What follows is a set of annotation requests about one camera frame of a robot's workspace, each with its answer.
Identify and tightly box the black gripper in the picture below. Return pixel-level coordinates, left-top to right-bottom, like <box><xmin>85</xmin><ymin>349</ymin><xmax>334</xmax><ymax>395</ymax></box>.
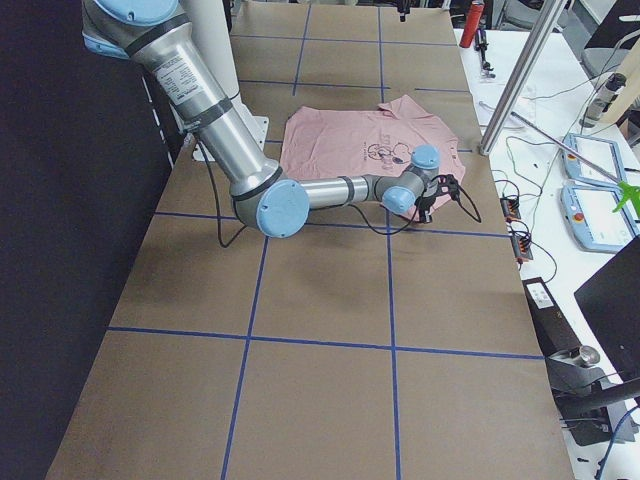
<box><xmin>418</xmin><ymin>180</ymin><xmax>439</xmax><ymax>223</ymax></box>
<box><xmin>397</xmin><ymin>0</ymin><xmax>411</xmax><ymax>14</ymax></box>

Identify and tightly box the pink Snoopy t-shirt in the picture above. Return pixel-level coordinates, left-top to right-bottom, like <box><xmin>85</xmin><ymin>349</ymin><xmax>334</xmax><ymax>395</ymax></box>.
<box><xmin>280</xmin><ymin>95</ymin><xmax>465</xmax><ymax>219</ymax></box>

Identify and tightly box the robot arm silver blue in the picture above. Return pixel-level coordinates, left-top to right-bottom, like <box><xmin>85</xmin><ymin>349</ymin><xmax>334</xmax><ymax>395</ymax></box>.
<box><xmin>81</xmin><ymin>1</ymin><xmax>443</xmax><ymax>238</ymax></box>

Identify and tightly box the red cylinder bottle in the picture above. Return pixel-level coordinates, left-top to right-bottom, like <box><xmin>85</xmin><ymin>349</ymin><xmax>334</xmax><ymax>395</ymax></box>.
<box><xmin>459</xmin><ymin>0</ymin><xmax>484</xmax><ymax>48</ymax></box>

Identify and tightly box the orange black connector board upper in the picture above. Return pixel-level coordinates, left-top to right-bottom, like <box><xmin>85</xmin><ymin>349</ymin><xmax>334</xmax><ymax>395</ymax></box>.
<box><xmin>500</xmin><ymin>197</ymin><xmax>521</xmax><ymax>223</ymax></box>

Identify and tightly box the orange black connector board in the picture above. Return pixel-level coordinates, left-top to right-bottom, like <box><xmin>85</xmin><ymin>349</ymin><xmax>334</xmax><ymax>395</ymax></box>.
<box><xmin>500</xmin><ymin>197</ymin><xmax>521</xmax><ymax>223</ymax></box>
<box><xmin>511</xmin><ymin>232</ymin><xmax>533</xmax><ymax>264</ymax></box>

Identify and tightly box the black selfie stick tool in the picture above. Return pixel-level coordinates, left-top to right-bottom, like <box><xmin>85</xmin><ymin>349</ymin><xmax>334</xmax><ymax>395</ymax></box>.
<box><xmin>474</xmin><ymin>27</ymin><xmax>496</xmax><ymax>79</ymax></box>

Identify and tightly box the orange black connector board lower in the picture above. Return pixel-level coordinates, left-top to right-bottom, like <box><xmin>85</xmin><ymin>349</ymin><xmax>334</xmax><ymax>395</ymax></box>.
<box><xmin>511</xmin><ymin>232</ymin><xmax>533</xmax><ymax>264</ymax></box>

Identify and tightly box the metal reacher grabber stick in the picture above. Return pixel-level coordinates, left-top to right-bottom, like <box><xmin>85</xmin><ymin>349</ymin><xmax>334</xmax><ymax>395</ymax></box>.
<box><xmin>510</xmin><ymin>111</ymin><xmax>640</xmax><ymax>215</ymax></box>

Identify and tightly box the lower teach pendant tablet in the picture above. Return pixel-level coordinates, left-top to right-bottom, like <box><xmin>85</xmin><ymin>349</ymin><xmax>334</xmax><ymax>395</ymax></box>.
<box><xmin>560</xmin><ymin>183</ymin><xmax>639</xmax><ymax>254</ymax></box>

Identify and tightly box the teach pendant tablet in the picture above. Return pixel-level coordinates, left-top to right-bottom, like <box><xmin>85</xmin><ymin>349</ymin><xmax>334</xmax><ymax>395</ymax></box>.
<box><xmin>562</xmin><ymin>133</ymin><xmax>627</xmax><ymax>186</ymax></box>
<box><xmin>560</xmin><ymin>183</ymin><xmax>639</xmax><ymax>254</ymax></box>

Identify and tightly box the black box with label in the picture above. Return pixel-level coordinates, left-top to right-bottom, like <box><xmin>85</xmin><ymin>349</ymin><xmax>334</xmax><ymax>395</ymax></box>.
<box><xmin>522</xmin><ymin>277</ymin><xmax>581</xmax><ymax>357</ymax></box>

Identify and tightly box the upper teach pendant tablet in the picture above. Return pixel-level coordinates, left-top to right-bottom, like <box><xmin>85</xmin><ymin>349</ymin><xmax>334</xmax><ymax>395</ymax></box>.
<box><xmin>562</xmin><ymin>133</ymin><xmax>627</xmax><ymax>186</ymax></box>

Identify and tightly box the black monitor corner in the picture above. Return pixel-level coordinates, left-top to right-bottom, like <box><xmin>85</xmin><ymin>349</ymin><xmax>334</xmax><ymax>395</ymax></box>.
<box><xmin>574</xmin><ymin>238</ymin><xmax>640</xmax><ymax>380</ymax></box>

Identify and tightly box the clear water bottle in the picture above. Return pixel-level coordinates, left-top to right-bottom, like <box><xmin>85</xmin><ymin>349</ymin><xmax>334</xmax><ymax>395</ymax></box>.
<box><xmin>583</xmin><ymin>73</ymin><xmax>627</xmax><ymax>128</ymax></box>

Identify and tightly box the black clamp stand with knob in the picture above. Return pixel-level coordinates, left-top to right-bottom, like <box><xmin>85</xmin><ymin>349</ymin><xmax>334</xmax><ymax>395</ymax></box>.
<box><xmin>545</xmin><ymin>351</ymin><xmax>639</xmax><ymax>446</ymax></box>

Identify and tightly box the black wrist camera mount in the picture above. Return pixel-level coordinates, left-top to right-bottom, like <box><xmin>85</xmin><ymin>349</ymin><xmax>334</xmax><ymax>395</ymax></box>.
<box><xmin>434</xmin><ymin>174</ymin><xmax>460</xmax><ymax>202</ymax></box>

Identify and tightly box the aluminium frame post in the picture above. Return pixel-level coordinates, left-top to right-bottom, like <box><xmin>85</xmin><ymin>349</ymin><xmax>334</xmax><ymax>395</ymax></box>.
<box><xmin>479</xmin><ymin>0</ymin><xmax>565</xmax><ymax>156</ymax></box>

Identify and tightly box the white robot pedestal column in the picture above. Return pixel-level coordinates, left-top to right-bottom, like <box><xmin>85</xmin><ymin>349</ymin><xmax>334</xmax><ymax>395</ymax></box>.
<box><xmin>177</xmin><ymin>0</ymin><xmax>270</xmax><ymax>165</ymax></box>

